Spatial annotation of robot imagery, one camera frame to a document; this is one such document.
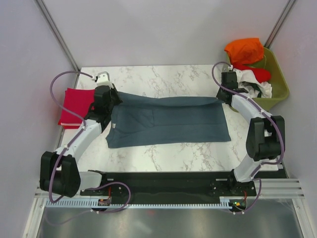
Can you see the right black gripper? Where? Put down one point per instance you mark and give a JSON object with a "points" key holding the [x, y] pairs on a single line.
{"points": [[219, 95]]}

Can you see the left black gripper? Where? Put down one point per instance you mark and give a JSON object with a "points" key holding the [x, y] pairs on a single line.
{"points": [[116, 94]]}

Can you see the red t shirt stack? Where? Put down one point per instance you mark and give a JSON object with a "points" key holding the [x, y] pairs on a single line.
{"points": [[78, 101]]}

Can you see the blue grey t shirt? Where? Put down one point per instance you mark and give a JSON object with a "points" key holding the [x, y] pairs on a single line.
{"points": [[142, 121]]}

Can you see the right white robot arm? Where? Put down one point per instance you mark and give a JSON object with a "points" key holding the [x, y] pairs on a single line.
{"points": [[266, 133]]}

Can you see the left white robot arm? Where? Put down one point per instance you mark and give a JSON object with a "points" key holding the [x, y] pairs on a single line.
{"points": [[59, 173]]}

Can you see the white green crumpled t shirt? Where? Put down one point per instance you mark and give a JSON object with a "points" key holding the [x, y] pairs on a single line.
{"points": [[247, 80]]}

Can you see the orange t shirt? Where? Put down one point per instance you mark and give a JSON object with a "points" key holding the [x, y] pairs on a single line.
{"points": [[245, 51]]}

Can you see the red t shirt in basket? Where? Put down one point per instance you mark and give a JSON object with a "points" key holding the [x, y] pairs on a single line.
{"points": [[261, 74]]}

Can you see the green plastic basket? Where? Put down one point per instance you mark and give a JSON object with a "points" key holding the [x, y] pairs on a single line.
{"points": [[280, 90]]}

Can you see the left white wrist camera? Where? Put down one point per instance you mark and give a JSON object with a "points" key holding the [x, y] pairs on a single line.
{"points": [[102, 79]]}

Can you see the right aluminium frame post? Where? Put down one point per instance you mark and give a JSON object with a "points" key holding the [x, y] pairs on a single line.
{"points": [[280, 22]]}

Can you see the aluminium frame post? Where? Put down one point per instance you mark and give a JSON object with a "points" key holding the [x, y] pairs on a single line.
{"points": [[58, 36], [280, 22]]}

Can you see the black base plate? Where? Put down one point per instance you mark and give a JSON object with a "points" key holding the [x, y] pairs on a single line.
{"points": [[122, 193]]}

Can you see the aluminium rail profile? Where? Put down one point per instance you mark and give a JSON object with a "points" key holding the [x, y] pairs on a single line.
{"points": [[158, 184]]}

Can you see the left aluminium frame post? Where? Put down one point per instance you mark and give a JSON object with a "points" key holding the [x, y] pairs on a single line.
{"points": [[58, 36]]}

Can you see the white slotted cable duct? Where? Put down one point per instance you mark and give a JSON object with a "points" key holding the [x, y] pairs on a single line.
{"points": [[105, 202]]}

